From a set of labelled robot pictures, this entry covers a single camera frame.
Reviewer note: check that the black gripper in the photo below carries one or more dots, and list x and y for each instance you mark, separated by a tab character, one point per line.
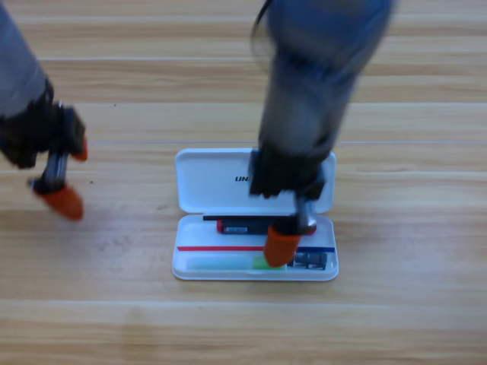
285	175
38	133

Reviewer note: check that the eraser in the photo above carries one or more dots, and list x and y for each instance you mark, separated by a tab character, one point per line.
310	260

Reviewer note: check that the red and black marker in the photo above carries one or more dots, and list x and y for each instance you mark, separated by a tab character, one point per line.
239	228

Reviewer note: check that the green highlighter pen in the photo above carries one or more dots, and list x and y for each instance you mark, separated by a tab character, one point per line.
220	263

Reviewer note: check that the white Unitree pencil case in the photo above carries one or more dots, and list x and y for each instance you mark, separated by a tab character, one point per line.
213	182

